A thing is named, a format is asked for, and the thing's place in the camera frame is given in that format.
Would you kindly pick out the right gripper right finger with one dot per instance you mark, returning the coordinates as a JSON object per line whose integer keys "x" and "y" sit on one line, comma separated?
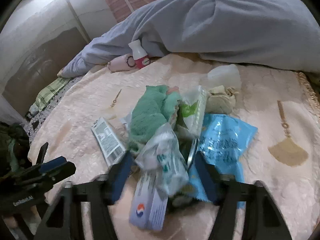
{"x": 263, "y": 219}

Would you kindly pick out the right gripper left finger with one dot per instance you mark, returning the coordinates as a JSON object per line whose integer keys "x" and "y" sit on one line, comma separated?
{"x": 63, "y": 219}

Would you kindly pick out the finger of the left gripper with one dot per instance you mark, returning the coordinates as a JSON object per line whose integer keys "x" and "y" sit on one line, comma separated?
{"x": 50, "y": 163}
{"x": 55, "y": 172}

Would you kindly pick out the grey white tube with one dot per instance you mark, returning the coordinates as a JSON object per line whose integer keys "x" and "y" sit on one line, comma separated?
{"x": 110, "y": 144}

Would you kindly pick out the white toothpaste box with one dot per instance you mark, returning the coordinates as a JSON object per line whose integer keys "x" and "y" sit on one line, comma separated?
{"x": 149, "y": 204}

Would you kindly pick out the blue snack bag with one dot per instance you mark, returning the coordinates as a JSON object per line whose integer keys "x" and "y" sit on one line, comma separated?
{"x": 223, "y": 140}

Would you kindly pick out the clear plastic wrapper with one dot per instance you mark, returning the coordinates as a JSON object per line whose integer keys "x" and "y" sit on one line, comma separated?
{"x": 161, "y": 155}

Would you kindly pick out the green fluffy cloth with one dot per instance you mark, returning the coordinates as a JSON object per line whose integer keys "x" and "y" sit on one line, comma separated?
{"x": 157, "y": 106}

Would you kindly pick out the dark green snack packet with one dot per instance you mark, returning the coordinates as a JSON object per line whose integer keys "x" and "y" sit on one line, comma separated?
{"x": 182, "y": 200}

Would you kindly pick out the pink textured bedspread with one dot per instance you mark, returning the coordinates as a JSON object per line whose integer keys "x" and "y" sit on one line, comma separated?
{"x": 257, "y": 126}

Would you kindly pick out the green plaid cloth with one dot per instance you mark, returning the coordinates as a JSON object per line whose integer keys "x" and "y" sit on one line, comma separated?
{"x": 45, "y": 95}

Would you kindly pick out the beige crumpled cloth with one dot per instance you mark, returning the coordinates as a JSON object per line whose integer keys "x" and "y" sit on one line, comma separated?
{"x": 221, "y": 100}

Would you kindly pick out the pink roll pouch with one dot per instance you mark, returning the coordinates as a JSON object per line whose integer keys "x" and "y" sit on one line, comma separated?
{"x": 122, "y": 63}

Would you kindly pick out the white pink bottle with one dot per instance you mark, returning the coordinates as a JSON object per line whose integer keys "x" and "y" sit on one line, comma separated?
{"x": 139, "y": 54}

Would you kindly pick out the light blue duvet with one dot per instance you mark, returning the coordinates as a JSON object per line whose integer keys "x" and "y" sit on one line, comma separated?
{"x": 281, "y": 34}

